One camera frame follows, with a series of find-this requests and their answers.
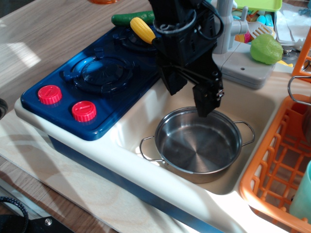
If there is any teal plastic cup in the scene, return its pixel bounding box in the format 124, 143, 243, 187
289, 162, 311, 223

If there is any red stove knob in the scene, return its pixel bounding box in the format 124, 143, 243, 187
37, 85, 62, 105
71, 100, 97, 122

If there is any grey toy faucet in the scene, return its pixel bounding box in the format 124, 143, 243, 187
213, 0, 274, 89

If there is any orange dish rack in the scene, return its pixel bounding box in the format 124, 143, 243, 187
239, 26, 311, 233

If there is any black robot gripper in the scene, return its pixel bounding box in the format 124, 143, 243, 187
153, 9, 224, 117

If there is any yellow toy corn cob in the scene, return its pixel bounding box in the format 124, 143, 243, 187
130, 17, 156, 44

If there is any red right stove knob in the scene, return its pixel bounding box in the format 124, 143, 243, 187
71, 100, 97, 122

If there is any cream toy sink unit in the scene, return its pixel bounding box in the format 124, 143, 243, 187
15, 64, 293, 233

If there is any green toy cucumber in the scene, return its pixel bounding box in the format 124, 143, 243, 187
111, 11, 155, 27

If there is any lime green tray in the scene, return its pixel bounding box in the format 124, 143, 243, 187
235, 0, 282, 12

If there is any black bracket with screw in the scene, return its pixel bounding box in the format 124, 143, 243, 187
27, 216, 73, 233

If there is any light green toy pepper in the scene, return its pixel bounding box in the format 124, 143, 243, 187
250, 34, 283, 65

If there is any orange transparent container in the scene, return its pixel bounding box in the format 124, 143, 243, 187
89, 0, 118, 4

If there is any red left stove knob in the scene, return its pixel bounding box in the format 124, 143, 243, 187
37, 85, 62, 105

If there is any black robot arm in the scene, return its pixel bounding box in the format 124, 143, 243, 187
150, 0, 224, 117

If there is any white toy spatula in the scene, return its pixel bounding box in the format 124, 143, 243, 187
248, 21, 275, 39

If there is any stainless steel pan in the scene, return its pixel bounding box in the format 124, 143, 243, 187
151, 106, 255, 183

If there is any blue toy stove top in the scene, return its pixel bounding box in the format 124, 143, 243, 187
20, 27, 159, 141

